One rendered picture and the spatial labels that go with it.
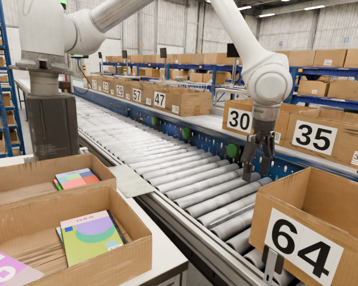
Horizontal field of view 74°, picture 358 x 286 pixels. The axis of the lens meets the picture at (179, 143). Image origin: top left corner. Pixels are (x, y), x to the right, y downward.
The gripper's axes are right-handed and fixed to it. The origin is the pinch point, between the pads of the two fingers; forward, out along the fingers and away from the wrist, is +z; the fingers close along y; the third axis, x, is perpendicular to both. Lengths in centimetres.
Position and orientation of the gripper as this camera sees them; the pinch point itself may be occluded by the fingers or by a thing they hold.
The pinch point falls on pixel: (255, 172)
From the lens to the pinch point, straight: 93.2
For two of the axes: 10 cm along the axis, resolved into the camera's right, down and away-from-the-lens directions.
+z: -0.5, 9.5, 3.0
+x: 6.0, 2.7, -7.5
